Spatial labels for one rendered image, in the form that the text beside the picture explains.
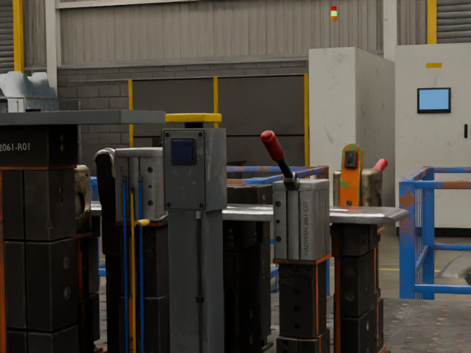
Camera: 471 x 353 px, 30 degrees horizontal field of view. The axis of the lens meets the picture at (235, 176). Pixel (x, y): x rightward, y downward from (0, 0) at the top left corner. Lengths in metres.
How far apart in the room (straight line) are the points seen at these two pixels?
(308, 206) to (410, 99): 8.09
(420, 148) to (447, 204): 0.64
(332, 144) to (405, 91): 0.94
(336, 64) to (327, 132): 0.72
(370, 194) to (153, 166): 0.44
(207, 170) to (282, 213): 0.18
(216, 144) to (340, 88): 8.26
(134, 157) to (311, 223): 0.30
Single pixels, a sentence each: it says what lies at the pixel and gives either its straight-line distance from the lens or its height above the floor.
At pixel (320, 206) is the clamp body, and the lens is 1.32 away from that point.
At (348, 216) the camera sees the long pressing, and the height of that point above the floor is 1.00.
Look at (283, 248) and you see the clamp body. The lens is 1.31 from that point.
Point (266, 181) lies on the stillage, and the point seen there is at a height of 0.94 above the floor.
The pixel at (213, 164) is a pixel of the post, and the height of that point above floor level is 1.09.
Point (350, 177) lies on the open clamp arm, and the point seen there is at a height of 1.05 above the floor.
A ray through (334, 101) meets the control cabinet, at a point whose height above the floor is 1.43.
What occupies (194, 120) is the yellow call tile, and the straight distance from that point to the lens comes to 1.18.
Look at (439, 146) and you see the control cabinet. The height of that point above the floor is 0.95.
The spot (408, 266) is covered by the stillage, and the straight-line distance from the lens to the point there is 3.29.
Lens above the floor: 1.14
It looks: 3 degrees down
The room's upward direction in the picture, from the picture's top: 1 degrees counter-clockwise
